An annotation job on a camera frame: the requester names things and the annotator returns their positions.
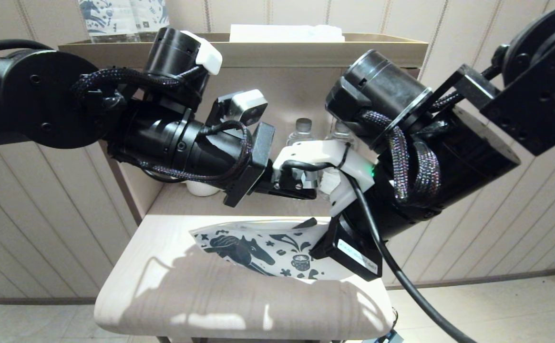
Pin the clear water bottle black cap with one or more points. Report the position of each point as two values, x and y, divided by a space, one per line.
329 183
301 131

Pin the patterned bags on top shelf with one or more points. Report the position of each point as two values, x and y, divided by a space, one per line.
110 19

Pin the flat white blue packet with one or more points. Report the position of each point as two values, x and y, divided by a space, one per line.
282 33

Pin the beige wooden shelf cabinet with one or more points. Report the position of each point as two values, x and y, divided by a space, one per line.
258 305

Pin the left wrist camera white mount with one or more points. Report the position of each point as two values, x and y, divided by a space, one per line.
244 107

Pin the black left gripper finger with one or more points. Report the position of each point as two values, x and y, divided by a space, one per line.
282 190

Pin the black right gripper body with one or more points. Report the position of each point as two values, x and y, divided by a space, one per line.
349 247

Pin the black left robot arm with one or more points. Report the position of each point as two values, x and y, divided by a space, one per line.
44 95

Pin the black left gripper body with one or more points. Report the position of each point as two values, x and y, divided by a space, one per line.
253 162

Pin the white ribbed mug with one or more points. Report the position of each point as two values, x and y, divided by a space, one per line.
202 189

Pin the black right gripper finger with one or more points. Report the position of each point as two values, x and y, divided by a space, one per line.
307 223

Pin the white blue horse print bag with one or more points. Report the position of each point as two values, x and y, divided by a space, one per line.
239 247

